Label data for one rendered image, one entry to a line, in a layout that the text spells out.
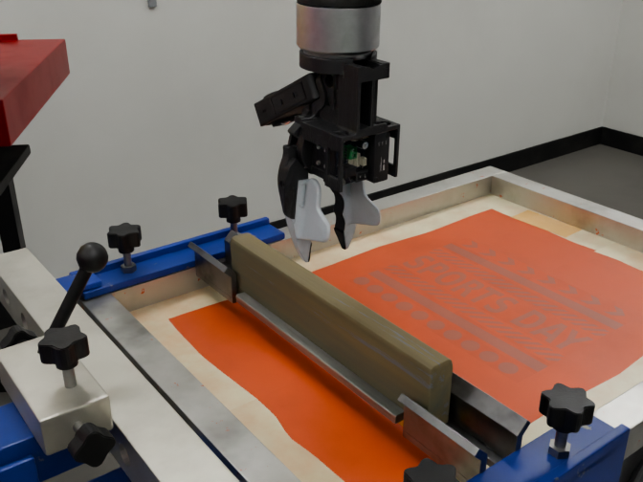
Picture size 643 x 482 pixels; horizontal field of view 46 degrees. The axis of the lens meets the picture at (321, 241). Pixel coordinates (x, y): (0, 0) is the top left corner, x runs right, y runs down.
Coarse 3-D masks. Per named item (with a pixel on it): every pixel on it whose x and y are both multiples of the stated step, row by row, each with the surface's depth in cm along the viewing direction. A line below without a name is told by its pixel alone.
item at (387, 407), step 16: (240, 304) 93; (256, 304) 91; (272, 320) 88; (288, 336) 85; (304, 352) 83; (320, 352) 82; (336, 368) 79; (352, 384) 77; (368, 384) 77; (368, 400) 75; (384, 400) 74; (400, 416) 73
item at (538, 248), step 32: (480, 224) 123; (512, 224) 123; (352, 256) 112; (384, 256) 112; (512, 256) 112; (544, 256) 112; (576, 256) 112; (352, 288) 103; (192, 320) 96; (224, 320) 96; (256, 320) 96; (224, 352) 89; (256, 352) 89; (288, 352) 89; (256, 384) 83; (288, 384) 83
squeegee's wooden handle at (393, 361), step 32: (256, 256) 89; (256, 288) 91; (288, 288) 85; (320, 288) 82; (288, 320) 87; (320, 320) 81; (352, 320) 76; (384, 320) 75; (352, 352) 78; (384, 352) 73; (416, 352) 70; (384, 384) 74; (416, 384) 70; (448, 384) 70; (448, 416) 72
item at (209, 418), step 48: (432, 192) 126; (480, 192) 133; (528, 192) 128; (288, 240) 110; (336, 240) 116; (624, 240) 115; (144, 288) 98; (192, 288) 102; (144, 336) 86; (192, 384) 77; (240, 432) 71; (240, 480) 66; (288, 480) 65
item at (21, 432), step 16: (0, 416) 65; (16, 416) 65; (0, 432) 63; (16, 432) 63; (0, 448) 61; (16, 448) 62; (32, 448) 63; (0, 464) 61; (48, 464) 64; (64, 464) 65; (80, 464) 66
